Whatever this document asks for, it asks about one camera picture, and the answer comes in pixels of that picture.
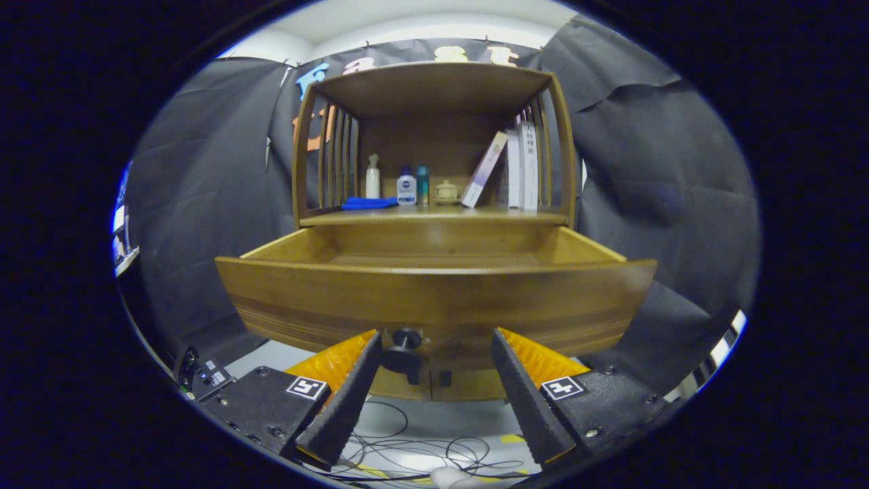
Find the patterned cover book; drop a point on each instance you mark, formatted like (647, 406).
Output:
(502, 183)

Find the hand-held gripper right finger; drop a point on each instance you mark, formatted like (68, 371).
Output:
(526, 401)

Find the lidded ceramic teacup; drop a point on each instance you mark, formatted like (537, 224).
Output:
(446, 193)

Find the wooden cabinet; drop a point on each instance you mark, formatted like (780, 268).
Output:
(434, 88)

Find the blue cloth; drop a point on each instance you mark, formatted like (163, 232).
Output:
(366, 203)

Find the teal bottle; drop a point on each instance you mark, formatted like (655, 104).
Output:
(422, 187)

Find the wooden countertop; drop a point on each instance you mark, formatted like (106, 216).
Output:
(434, 214)

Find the black power box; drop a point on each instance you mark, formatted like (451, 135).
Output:
(210, 377)

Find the wooden cabinet door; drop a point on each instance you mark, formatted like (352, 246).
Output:
(475, 386)
(400, 392)

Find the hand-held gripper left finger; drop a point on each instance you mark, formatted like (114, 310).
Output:
(346, 401)

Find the white stand device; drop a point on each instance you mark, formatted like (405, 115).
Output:
(121, 238)

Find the purple cover book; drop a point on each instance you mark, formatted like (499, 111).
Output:
(483, 170)

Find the plain white book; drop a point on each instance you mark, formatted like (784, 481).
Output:
(514, 170)

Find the white pump bottle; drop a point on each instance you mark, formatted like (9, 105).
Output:
(373, 183)

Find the wooden drawer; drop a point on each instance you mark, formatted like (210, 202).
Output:
(434, 299)

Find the white bottle blue cap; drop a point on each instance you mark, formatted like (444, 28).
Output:
(406, 190)

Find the white book black lettering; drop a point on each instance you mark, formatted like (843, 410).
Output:
(529, 166)

